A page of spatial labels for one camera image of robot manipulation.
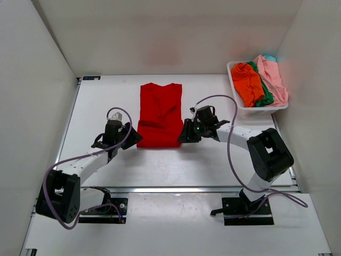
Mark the pink t-shirt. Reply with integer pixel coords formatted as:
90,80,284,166
254,55,289,107

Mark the light blue t-shirt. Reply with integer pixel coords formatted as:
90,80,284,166
263,54,277,62

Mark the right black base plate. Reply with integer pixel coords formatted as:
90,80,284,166
222,197,274,226

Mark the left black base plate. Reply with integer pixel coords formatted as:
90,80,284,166
78,197,128,224

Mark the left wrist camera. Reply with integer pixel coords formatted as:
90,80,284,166
109,112,123,122

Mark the aluminium table rail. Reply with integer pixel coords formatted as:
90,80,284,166
77,186,302,194

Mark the orange t-shirt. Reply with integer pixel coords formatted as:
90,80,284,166
231,62,264,107

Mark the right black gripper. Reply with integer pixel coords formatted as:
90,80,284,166
177,118,207,143

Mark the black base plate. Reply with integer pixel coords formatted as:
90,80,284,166
78,197,128,224
222,197,274,226

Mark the white plastic basket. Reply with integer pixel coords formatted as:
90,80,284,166
226,60,289,117

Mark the green t-shirt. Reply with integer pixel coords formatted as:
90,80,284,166
247,61,274,107

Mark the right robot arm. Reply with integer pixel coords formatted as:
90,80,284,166
178,106,294,215

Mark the red t-shirt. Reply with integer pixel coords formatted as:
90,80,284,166
137,83,183,149

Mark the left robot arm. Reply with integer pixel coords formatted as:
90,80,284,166
35,121,143,223

